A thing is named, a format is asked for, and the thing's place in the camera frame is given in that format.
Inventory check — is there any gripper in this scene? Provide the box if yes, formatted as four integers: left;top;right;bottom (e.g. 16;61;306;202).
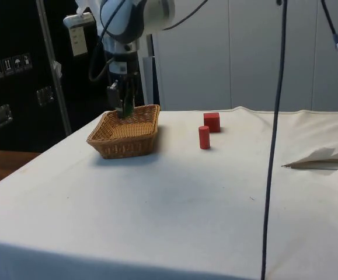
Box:
106;61;140;117

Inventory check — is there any pale locker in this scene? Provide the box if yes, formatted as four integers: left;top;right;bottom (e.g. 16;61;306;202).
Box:
229;0;315;113
312;0;338;113
152;0;231;112

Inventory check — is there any red cylinder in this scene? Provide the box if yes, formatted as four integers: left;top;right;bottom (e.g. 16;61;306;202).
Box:
198;125;211;150

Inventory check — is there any wicker basket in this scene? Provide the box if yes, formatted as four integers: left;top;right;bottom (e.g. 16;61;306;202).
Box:
86;104;161;160

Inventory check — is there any red cube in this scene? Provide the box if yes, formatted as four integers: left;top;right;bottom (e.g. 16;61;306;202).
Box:
203;112;221;134

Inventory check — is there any black cabinet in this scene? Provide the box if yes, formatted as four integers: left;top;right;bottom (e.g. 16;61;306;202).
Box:
0;0;155;153

